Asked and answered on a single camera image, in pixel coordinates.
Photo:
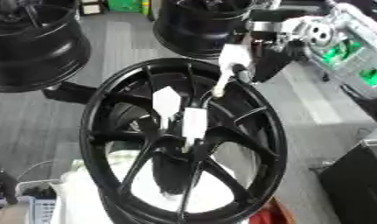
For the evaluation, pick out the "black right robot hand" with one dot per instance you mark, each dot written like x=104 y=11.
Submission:
x=280 y=58

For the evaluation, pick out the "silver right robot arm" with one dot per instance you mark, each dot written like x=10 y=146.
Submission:
x=349 y=38

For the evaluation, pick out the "black wheel rim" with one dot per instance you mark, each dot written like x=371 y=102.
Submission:
x=196 y=32
x=33 y=52

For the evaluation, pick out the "black spoked wheel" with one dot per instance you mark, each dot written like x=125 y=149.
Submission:
x=99 y=137

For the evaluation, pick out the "black wheel stand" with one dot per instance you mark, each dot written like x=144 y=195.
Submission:
x=68 y=92

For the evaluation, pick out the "black case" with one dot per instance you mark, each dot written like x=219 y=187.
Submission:
x=357 y=186

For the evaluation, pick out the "red object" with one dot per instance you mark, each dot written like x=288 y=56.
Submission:
x=262 y=215

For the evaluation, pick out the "green box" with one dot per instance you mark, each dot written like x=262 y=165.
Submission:
x=124 y=5

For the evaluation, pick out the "white cloth bundle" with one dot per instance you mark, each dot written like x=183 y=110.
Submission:
x=79 y=198

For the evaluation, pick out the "blue plastic basket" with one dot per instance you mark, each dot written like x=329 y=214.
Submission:
x=42 y=210

